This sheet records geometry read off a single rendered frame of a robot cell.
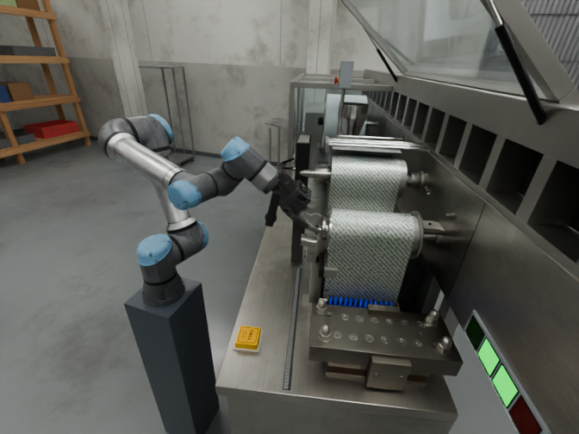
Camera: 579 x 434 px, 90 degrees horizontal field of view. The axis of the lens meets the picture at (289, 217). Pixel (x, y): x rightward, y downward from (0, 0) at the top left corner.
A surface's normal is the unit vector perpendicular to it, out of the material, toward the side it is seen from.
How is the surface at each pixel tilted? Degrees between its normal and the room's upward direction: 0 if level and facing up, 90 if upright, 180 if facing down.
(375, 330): 0
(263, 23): 90
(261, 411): 90
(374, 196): 92
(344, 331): 0
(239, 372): 0
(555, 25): 90
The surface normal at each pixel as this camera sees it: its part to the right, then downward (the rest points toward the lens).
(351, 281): -0.10, 0.47
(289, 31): -0.32, 0.44
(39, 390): 0.04, -0.88
